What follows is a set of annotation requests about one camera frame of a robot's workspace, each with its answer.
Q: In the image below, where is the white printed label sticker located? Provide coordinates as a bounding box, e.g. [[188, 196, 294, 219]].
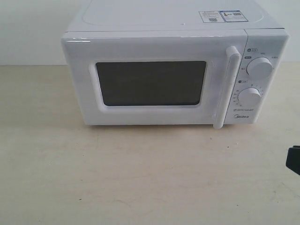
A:
[[199, 10, 248, 23]]

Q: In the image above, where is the white microwave door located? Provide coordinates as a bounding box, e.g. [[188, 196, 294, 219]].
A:
[[61, 30, 248, 128]]

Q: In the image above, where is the white appliance control knob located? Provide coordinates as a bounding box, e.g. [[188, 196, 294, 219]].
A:
[[247, 57, 273, 80], [238, 88, 261, 107]]

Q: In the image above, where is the white microwave oven body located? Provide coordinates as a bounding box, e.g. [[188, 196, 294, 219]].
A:
[[65, 0, 289, 125]]

